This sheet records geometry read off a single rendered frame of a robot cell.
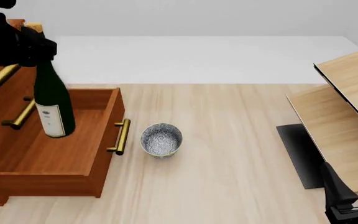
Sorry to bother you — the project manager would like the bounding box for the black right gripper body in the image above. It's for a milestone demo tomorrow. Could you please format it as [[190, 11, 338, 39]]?
[[324, 203, 358, 224]]

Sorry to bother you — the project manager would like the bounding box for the dark green wine bottle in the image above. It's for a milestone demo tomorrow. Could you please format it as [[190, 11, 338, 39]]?
[[21, 21, 76, 139]]

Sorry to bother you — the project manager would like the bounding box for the pale wooden board black edge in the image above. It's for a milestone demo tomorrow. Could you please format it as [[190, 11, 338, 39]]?
[[313, 45, 358, 136]]

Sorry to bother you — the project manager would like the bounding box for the blue white patterned bowl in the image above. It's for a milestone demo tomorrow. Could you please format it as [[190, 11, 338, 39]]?
[[140, 123, 184, 161]]

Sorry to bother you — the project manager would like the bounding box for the open wooden cabinet drawer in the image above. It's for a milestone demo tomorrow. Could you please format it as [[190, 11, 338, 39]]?
[[0, 87, 126, 199]]

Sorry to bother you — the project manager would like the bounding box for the closed wooden cabinet drawer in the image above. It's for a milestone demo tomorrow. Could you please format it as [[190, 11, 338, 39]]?
[[0, 93, 37, 169], [0, 64, 37, 103]]

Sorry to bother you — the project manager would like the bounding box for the brass drawer handle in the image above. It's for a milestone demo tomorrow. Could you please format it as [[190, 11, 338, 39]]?
[[1, 96, 37, 131], [0, 63, 22, 95], [106, 118, 132, 156]]

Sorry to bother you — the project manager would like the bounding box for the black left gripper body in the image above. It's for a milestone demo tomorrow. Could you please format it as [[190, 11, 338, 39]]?
[[16, 26, 58, 68]]

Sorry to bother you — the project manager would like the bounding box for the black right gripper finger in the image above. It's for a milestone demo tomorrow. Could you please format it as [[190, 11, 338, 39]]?
[[319, 161, 358, 210]]

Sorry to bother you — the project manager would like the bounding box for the flat black plate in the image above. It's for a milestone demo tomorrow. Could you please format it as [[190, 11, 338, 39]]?
[[275, 123, 326, 190]]

